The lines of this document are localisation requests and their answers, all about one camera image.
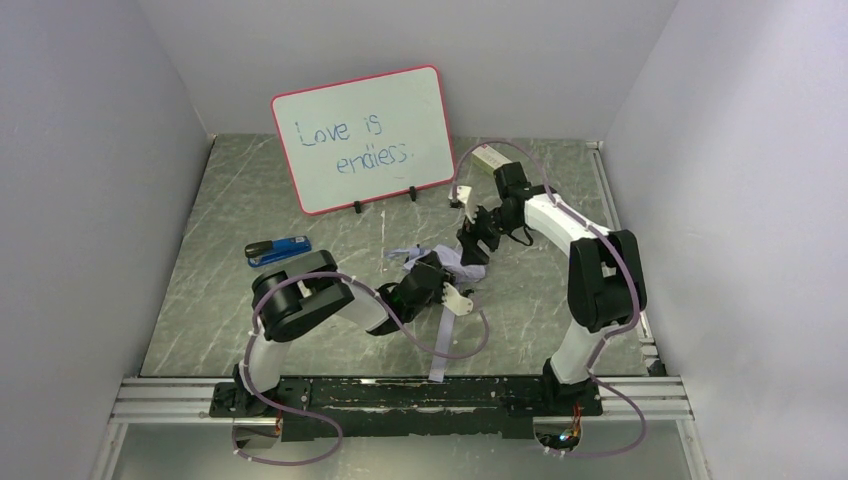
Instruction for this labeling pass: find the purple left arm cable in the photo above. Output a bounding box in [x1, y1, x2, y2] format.
[231, 271, 492, 466]

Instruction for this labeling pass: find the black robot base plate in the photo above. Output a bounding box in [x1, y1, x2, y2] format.
[208, 375, 603, 441]

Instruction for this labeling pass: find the blue and black stapler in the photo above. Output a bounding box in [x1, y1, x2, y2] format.
[244, 235, 312, 268]

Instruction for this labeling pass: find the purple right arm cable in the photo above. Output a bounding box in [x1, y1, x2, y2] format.
[450, 139, 648, 460]

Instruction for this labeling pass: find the aluminium frame rail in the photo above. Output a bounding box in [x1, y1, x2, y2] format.
[91, 135, 709, 479]

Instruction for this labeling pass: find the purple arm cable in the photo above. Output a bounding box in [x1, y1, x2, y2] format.
[450, 139, 648, 460]
[231, 271, 492, 466]

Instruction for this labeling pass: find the red framed whiteboard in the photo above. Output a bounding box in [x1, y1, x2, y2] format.
[270, 65, 457, 215]

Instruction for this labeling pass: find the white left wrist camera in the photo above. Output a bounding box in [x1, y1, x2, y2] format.
[441, 282, 474, 316]

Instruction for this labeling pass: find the white and black folding umbrella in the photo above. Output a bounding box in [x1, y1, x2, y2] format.
[378, 245, 485, 354]

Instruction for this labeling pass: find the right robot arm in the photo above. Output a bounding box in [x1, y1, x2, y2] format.
[450, 163, 647, 402]

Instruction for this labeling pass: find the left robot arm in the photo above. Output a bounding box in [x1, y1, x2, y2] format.
[234, 250, 473, 395]

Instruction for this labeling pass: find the small cream cardboard box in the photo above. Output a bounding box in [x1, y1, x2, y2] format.
[472, 144, 511, 174]

